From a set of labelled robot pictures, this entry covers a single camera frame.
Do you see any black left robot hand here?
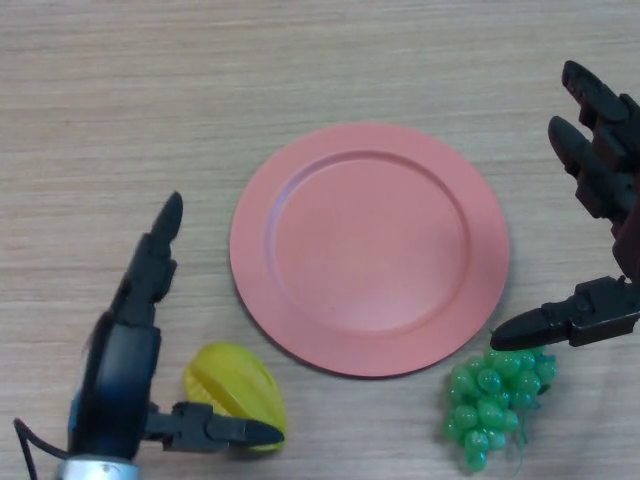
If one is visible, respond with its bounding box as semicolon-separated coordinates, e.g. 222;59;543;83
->
69;191;286;460

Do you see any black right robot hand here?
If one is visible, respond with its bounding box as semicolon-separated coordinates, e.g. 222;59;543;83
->
489;60;640;352

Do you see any yellow starfruit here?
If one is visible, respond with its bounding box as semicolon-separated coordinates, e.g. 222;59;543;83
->
183;342;289;455

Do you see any pink round plate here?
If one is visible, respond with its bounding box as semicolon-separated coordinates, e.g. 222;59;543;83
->
229;123;511;379

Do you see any green grape bunch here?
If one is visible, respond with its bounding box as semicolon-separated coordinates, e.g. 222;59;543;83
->
443;332;559;475

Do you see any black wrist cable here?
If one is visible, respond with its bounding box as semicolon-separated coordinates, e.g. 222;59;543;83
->
13;418;74;480

